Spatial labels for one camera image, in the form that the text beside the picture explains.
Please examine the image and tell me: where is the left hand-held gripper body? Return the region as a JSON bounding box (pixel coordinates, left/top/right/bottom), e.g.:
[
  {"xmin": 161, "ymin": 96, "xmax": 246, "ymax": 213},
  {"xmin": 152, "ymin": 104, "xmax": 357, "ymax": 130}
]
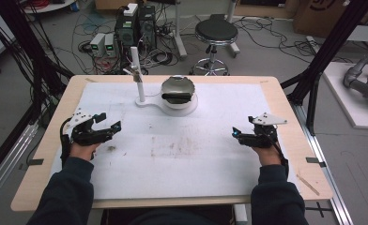
[{"xmin": 63, "ymin": 108, "xmax": 115, "ymax": 147}]

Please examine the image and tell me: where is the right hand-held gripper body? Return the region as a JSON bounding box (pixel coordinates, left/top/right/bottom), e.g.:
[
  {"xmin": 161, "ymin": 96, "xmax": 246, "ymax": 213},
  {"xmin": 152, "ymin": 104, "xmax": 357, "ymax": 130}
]
[{"xmin": 238, "ymin": 112, "xmax": 288, "ymax": 149}]

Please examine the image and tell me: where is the white stand with hook pole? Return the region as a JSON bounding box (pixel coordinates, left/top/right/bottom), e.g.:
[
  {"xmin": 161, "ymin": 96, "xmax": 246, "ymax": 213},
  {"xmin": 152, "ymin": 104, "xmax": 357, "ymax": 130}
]
[{"xmin": 122, "ymin": 46, "xmax": 199, "ymax": 117}]

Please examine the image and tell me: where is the white bowl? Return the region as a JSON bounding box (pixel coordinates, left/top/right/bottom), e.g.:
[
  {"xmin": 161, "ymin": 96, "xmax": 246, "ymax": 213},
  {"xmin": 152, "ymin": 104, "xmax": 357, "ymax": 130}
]
[{"xmin": 160, "ymin": 74, "xmax": 196, "ymax": 111}]

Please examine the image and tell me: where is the person's left hand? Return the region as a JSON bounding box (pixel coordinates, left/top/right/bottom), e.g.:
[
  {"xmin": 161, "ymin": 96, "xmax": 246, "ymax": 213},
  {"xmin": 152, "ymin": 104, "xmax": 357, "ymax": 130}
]
[{"xmin": 69, "ymin": 142, "xmax": 101, "ymax": 162}]

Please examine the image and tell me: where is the person's right hand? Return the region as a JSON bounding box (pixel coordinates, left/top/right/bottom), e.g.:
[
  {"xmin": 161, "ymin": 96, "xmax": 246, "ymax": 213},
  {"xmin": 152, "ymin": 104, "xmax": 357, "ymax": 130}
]
[{"xmin": 250, "ymin": 143, "xmax": 283, "ymax": 168}]

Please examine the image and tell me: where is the wooden table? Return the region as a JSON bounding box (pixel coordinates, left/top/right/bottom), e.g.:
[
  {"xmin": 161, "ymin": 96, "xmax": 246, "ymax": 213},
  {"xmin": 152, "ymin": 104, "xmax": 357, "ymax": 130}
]
[{"xmin": 10, "ymin": 74, "xmax": 334, "ymax": 213}]

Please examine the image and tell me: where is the thin wooden stick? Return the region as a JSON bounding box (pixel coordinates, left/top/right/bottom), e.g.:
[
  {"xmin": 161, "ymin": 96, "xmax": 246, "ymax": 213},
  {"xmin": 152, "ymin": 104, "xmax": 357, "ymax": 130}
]
[{"xmin": 296, "ymin": 173, "xmax": 320, "ymax": 197}]

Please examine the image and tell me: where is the grey power supply unit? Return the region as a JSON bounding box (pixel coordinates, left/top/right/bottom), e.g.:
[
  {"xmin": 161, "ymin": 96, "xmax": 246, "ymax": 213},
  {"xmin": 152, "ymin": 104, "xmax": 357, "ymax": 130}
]
[
  {"xmin": 89, "ymin": 32, "xmax": 107, "ymax": 58},
  {"xmin": 103, "ymin": 33, "xmax": 117, "ymax": 58}
]

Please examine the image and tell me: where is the white table mat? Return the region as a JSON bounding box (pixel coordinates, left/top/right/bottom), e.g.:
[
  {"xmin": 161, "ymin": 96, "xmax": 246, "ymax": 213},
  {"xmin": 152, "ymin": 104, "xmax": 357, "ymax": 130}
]
[{"xmin": 50, "ymin": 82, "xmax": 299, "ymax": 201}]

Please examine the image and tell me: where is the white table leg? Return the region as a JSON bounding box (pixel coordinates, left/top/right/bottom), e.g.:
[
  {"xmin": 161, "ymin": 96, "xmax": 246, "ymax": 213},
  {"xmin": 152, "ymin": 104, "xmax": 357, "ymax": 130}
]
[{"xmin": 233, "ymin": 203, "xmax": 249, "ymax": 225}]

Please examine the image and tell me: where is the black computer tower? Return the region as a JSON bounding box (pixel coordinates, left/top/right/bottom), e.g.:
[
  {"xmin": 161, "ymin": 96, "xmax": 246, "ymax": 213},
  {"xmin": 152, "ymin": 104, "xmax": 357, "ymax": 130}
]
[
  {"xmin": 114, "ymin": 3, "xmax": 140, "ymax": 53},
  {"xmin": 137, "ymin": 5, "xmax": 158, "ymax": 51}
]

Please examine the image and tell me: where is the white floor board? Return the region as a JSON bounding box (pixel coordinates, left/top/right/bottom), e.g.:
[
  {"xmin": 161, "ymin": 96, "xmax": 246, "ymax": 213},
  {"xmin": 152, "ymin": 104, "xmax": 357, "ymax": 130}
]
[{"xmin": 322, "ymin": 61, "xmax": 368, "ymax": 131}]

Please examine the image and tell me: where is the black round stool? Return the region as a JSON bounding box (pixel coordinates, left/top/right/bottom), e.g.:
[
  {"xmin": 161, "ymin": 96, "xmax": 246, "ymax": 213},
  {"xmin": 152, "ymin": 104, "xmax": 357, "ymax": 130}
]
[{"xmin": 190, "ymin": 18, "xmax": 239, "ymax": 77}]

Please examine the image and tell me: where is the white power adapter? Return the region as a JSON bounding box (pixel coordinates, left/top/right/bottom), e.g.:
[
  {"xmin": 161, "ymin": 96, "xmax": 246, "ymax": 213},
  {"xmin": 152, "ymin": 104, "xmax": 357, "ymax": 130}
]
[{"xmin": 122, "ymin": 3, "xmax": 139, "ymax": 18}]

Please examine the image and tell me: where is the cardboard box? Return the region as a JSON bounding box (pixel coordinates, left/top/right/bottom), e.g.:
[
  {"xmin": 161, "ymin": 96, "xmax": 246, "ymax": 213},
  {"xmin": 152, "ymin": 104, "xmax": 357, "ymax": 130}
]
[{"xmin": 292, "ymin": 0, "xmax": 368, "ymax": 39}]

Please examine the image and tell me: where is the left hand-held gripper cable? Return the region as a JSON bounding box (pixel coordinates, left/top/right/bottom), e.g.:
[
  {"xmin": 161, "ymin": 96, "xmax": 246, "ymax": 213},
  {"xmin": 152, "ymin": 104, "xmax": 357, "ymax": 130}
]
[{"xmin": 58, "ymin": 117, "xmax": 72, "ymax": 169}]

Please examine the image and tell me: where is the hand-held gripper cable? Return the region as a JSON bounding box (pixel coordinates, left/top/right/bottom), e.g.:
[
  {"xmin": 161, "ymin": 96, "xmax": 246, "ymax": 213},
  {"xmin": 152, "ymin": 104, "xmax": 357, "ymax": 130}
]
[
  {"xmin": 273, "ymin": 135, "xmax": 290, "ymax": 180},
  {"xmin": 58, "ymin": 117, "xmax": 72, "ymax": 169}
]

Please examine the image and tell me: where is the right hand-held gripper cable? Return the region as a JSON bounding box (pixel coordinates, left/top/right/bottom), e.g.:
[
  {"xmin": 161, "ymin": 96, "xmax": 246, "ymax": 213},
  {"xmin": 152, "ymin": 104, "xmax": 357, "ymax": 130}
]
[{"xmin": 273, "ymin": 135, "xmax": 290, "ymax": 180}]

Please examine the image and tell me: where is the aluminium floor rail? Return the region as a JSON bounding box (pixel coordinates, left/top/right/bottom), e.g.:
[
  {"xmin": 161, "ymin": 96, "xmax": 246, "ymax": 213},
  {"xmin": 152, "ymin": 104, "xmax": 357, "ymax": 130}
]
[
  {"xmin": 0, "ymin": 121, "xmax": 39, "ymax": 209},
  {"xmin": 290, "ymin": 102, "xmax": 355, "ymax": 225}
]

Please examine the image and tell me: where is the tangle of floor cables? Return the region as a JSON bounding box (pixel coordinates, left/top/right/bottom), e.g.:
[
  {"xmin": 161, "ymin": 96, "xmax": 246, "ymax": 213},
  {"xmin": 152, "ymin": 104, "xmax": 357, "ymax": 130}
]
[{"xmin": 70, "ymin": 6, "xmax": 181, "ymax": 75}]

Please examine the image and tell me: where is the black metal frame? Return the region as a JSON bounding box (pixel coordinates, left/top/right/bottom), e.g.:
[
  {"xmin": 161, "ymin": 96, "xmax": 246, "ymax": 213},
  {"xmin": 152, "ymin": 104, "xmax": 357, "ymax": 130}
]
[
  {"xmin": 280, "ymin": 0, "xmax": 368, "ymax": 136},
  {"xmin": 0, "ymin": 0, "xmax": 75, "ymax": 186}
]

